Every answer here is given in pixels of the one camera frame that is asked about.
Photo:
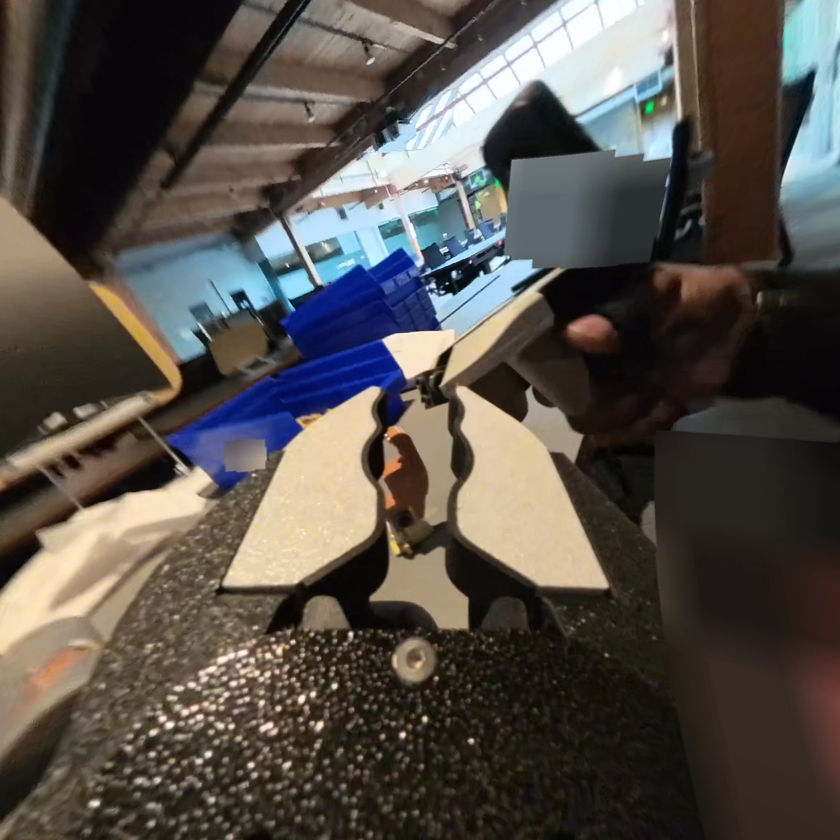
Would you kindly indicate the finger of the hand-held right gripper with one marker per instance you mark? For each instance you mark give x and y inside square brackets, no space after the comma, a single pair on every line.
[492,334]
[417,351]

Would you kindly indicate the brown toy brick model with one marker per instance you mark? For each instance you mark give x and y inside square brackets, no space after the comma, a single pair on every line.
[407,472]

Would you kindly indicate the person's right forearm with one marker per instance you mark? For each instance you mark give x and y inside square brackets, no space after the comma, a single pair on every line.
[794,328]

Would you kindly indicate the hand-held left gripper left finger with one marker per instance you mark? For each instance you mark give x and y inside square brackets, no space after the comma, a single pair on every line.
[308,518]

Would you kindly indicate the row of blue storage bins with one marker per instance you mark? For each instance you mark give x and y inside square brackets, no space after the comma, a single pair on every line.
[354,308]

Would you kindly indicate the small black brick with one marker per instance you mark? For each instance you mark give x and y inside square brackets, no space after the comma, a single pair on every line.
[430,387]

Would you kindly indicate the dark grey panel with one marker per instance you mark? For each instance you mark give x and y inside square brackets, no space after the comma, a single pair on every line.
[65,341]

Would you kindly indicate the crumpled white paper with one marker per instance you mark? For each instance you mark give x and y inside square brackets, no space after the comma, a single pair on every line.
[118,538]

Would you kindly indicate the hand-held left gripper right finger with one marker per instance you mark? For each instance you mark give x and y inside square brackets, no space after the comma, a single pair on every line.
[531,518]

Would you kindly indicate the wooden post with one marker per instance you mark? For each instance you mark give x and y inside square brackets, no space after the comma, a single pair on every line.
[741,131]

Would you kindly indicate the grey desk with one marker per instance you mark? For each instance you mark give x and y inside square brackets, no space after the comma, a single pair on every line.
[420,590]

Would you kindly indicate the person's right hand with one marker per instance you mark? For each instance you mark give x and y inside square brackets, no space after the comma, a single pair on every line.
[689,328]

